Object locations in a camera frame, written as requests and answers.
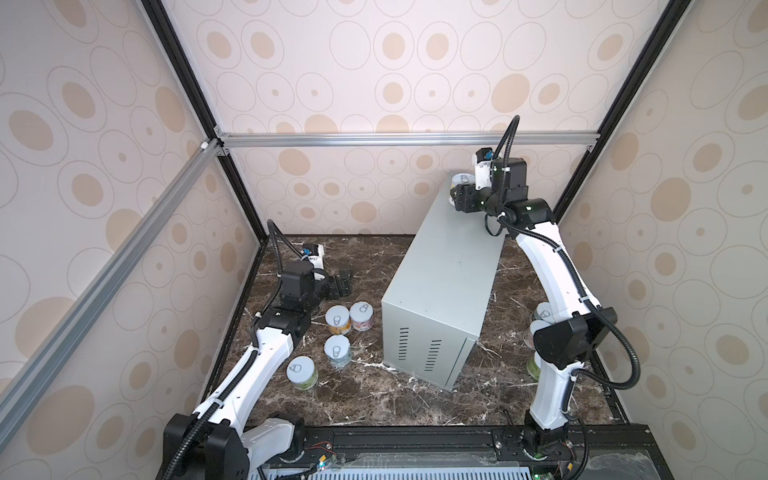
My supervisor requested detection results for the green label can left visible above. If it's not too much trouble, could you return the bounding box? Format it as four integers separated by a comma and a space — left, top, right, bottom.
286, 356, 318, 391

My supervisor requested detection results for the silver aluminium rail left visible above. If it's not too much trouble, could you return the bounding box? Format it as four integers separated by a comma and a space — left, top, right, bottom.
1, 138, 223, 449

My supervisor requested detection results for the pink label can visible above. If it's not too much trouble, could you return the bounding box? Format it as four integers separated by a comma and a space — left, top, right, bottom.
349, 301, 374, 332

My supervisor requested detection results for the green label can right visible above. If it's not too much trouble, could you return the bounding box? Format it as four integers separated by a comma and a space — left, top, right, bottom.
524, 319, 550, 381

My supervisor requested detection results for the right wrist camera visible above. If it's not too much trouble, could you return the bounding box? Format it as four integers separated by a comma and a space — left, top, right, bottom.
474, 147, 494, 190

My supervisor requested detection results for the light blue label can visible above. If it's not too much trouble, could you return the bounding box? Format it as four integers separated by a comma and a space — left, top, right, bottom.
324, 335, 351, 369

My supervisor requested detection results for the green label can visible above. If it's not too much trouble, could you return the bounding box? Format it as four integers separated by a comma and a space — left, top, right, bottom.
286, 356, 318, 391
524, 319, 550, 381

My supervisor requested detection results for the black corner frame post right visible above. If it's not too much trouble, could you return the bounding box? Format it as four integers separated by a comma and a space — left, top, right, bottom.
554, 0, 692, 223

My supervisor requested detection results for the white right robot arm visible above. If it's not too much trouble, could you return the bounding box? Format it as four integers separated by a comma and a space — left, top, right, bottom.
450, 149, 615, 456

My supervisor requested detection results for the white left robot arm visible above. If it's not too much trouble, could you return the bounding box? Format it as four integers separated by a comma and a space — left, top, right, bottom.
157, 259, 353, 479

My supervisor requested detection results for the black corner frame post left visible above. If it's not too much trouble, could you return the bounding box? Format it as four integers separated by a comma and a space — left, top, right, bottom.
139, 0, 268, 243

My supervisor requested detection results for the teal label can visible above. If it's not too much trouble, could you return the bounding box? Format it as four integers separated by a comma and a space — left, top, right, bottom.
533, 302, 554, 324

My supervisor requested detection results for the black corner frame post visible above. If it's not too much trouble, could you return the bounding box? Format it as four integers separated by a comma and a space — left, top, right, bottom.
554, 0, 692, 223
139, 0, 268, 243

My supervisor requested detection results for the grey metal cabinet box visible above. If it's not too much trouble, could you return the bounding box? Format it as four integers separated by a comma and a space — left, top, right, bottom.
381, 180, 504, 390

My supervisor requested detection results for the yellow orange label can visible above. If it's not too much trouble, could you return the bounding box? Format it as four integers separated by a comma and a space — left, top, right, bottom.
325, 305, 352, 335

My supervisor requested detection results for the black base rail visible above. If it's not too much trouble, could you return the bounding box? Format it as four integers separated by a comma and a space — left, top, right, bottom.
157, 423, 673, 480

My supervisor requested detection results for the silver aluminium crossbar back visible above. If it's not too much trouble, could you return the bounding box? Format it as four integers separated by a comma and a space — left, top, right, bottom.
221, 130, 600, 148

